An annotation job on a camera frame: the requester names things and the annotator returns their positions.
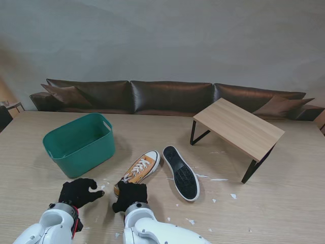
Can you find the dark chair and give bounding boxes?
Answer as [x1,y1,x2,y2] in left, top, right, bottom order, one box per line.
[0,105,13,133]

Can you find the green plastic basket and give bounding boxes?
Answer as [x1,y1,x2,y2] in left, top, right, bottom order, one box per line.
[42,113,116,178]

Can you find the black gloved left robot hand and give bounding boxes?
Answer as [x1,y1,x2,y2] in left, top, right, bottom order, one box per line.
[58,177,106,209]

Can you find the brown leather cushion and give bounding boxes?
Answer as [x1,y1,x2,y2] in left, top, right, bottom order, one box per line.
[252,95,315,117]
[40,83,94,109]

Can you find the small wooden shelf black legs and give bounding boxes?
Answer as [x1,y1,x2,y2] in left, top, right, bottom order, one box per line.
[189,98,285,184]

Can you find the yellow canvas sneaker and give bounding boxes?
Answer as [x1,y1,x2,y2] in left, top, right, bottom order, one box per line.
[113,149,161,199]
[162,145,201,202]

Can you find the wooden side table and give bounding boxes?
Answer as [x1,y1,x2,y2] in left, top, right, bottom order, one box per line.
[0,101,26,112]

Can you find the red left arm cable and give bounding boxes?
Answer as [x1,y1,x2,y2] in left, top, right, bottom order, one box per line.
[71,206,80,240]

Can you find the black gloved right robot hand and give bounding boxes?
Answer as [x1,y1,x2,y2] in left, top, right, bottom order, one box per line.
[112,180,149,214]

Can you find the dark brown leather sofa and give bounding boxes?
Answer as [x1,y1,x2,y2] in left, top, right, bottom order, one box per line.
[29,78,325,121]

